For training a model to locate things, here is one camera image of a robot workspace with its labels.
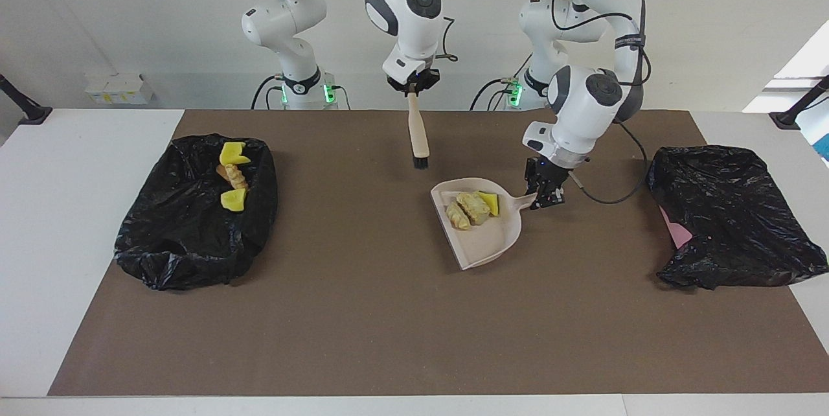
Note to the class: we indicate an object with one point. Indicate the black trash bag over pink bin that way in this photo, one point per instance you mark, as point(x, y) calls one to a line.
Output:
point(732, 208)

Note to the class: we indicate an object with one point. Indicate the beige plastic dustpan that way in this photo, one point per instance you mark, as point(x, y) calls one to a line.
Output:
point(486, 241)

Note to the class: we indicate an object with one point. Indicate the pink bin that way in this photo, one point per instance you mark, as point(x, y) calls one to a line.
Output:
point(677, 232)

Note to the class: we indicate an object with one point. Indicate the orange sponge piece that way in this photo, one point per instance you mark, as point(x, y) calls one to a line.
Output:
point(236, 176)

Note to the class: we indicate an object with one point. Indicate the small yellow sponge scrap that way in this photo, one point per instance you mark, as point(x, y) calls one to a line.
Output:
point(490, 203)

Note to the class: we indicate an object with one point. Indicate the brown sponge piece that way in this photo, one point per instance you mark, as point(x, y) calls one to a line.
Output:
point(221, 173)

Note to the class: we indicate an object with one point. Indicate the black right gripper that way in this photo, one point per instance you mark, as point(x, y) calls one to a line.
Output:
point(414, 79)

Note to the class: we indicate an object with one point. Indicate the yellow sponge piece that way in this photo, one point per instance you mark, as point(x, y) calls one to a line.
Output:
point(233, 153)

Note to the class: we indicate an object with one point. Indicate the green and yellow sponge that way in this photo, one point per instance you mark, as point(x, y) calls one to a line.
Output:
point(233, 200)

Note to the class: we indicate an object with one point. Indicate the blue object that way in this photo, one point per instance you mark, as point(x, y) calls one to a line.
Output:
point(824, 147)

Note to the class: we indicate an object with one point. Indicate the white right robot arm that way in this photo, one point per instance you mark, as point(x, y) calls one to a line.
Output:
point(408, 14)

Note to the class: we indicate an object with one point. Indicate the beige brush with black bristles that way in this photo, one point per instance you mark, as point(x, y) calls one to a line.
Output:
point(418, 131)

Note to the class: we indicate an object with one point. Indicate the white wall socket box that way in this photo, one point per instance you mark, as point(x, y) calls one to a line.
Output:
point(120, 89)

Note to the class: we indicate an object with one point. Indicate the brown table mat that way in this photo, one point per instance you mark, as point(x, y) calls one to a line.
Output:
point(388, 351)

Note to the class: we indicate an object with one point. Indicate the pale beige sponge scrap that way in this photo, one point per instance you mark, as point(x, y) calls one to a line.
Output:
point(455, 216)
point(474, 207)

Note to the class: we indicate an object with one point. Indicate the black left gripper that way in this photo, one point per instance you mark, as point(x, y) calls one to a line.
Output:
point(547, 173)

